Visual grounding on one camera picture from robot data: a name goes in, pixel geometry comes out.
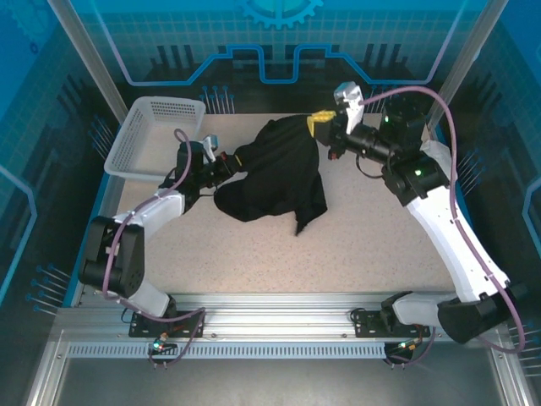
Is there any aluminium frame post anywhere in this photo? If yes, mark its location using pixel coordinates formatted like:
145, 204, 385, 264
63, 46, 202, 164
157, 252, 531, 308
425, 0, 511, 130
45, 0, 128, 124

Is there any black t-shirt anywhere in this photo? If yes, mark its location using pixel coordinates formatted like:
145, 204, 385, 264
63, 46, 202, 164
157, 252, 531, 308
213, 112, 329, 237

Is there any slotted grey cable duct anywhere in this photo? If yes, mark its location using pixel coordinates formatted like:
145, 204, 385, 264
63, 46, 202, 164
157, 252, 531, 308
66, 342, 388, 357

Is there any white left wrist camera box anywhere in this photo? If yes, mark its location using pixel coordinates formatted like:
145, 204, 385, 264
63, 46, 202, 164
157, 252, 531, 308
201, 134, 221, 162

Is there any white perforated plastic basket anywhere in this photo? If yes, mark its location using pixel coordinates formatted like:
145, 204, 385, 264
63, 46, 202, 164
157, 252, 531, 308
104, 96, 207, 183

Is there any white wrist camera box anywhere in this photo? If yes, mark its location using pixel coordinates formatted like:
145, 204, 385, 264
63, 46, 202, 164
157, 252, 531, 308
333, 80, 365, 135
201, 134, 221, 162

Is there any aluminium mounting rail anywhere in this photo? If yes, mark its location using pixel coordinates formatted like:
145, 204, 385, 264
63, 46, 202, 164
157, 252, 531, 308
54, 291, 504, 343

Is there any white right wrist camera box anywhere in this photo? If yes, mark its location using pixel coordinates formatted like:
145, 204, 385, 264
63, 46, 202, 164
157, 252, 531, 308
333, 80, 365, 135

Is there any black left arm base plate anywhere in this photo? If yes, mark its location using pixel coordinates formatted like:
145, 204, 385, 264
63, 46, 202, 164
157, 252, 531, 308
128, 310, 206, 338

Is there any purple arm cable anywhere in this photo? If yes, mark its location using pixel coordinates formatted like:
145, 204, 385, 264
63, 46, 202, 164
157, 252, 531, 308
358, 85, 527, 369
101, 129, 208, 368

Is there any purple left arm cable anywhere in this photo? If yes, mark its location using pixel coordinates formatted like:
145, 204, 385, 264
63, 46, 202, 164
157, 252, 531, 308
101, 129, 208, 368

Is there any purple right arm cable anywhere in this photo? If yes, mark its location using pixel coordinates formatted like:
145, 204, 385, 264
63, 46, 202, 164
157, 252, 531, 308
358, 85, 527, 369

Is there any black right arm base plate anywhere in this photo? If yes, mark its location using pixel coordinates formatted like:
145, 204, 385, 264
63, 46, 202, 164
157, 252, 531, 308
352, 308, 431, 338

